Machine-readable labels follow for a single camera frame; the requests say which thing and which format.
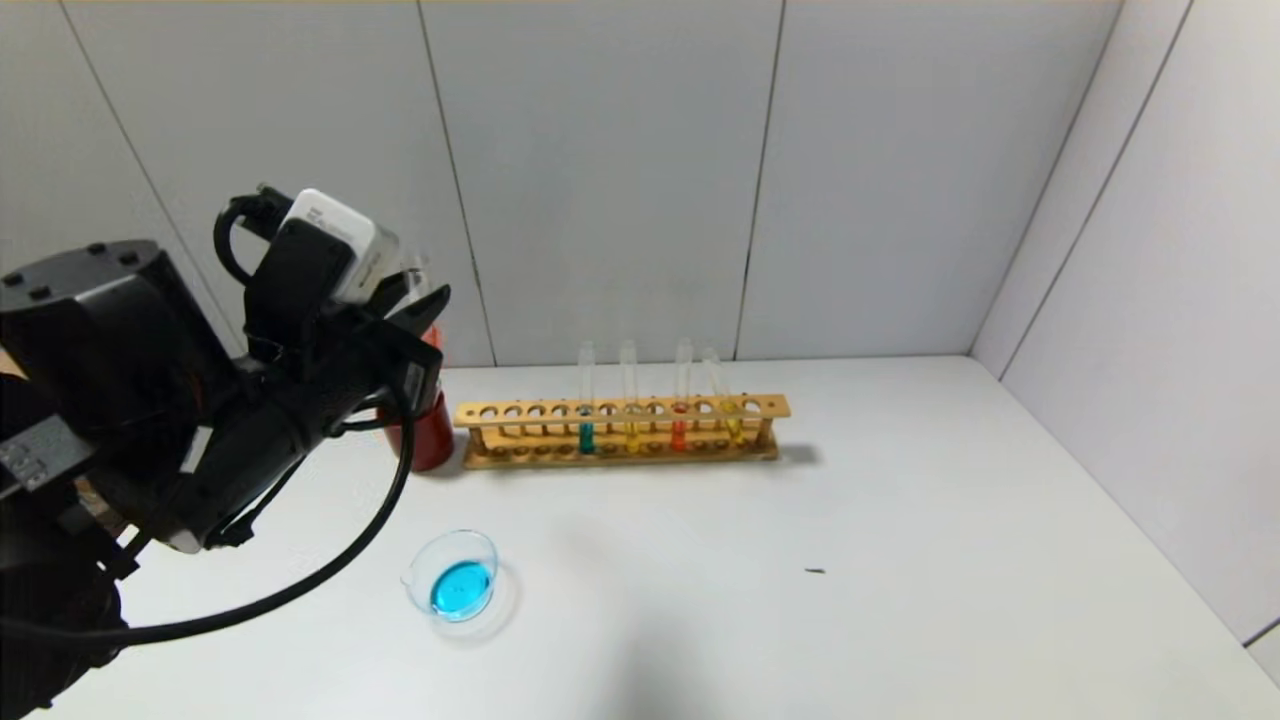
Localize dark red plastic cup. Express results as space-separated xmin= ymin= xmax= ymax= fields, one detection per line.
xmin=385 ymin=385 xmax=457 ymax=473

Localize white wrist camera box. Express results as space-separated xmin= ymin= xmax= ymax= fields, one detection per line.
xmin=278 ymin=188 xmax=403 ymax=306

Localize clear glass beaker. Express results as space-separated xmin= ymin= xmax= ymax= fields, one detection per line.
xmin=401 ymin=528 xmax=513 ymax=641

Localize thin black looped cable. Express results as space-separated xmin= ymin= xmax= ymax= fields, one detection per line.
xmin=212 ymin=186 xmax=296 ymax=289

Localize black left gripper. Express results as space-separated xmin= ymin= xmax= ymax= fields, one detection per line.
xmin=272 ymin=271 xmax=452 ymax=433

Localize red liquid glass test tube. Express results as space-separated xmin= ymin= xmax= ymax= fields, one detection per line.
xmin=398 ymin=252 xmax=447 ymax=353
xmin=674 ymin=337 xmax=694 ymax=453

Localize wooden test tube rack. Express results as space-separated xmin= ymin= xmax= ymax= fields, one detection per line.
xmin=454 ymin=394 xmax=792 ymax=471

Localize thick black hanging cable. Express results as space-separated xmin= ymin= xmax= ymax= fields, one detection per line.
xmin=0 ymin=385 xmax=416 ymax=646

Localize yellow liquid glass test tube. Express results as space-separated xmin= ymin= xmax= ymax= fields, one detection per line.
xmin=619 ymin=338 xmax=642 ymax=453
xmin=701 ymin=346 xmax=747 ymax=446

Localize blue liquid glass test tube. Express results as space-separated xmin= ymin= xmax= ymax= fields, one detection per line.
xmin=577 ymin=340 xmax=598 ymax=456

